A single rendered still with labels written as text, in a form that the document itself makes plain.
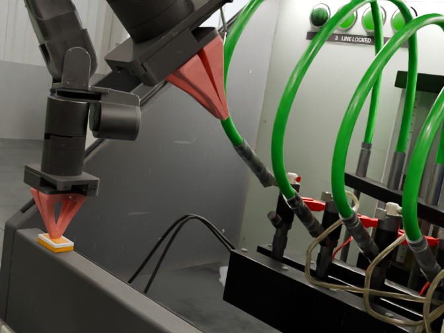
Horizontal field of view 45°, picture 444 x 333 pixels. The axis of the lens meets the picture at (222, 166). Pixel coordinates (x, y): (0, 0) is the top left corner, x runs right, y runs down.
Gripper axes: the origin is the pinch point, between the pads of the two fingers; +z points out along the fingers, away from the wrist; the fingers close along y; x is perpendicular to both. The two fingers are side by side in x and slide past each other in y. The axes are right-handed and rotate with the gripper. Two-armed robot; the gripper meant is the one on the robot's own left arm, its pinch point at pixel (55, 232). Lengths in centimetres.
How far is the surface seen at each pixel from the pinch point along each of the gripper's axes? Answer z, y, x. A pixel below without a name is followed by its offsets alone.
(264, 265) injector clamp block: -0.5, -23.9, -19.0
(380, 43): -35, -23, -41
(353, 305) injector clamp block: -0.6, -38.1, -19.1
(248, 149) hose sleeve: -17.1, -22.8, -12.8
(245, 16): -33.1, -22.4, -8.9
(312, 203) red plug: -9.4, -25.1, -26.5
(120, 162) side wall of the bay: -8.0, 8.9, -16.6
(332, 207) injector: -10.7, -30.5, -22.8
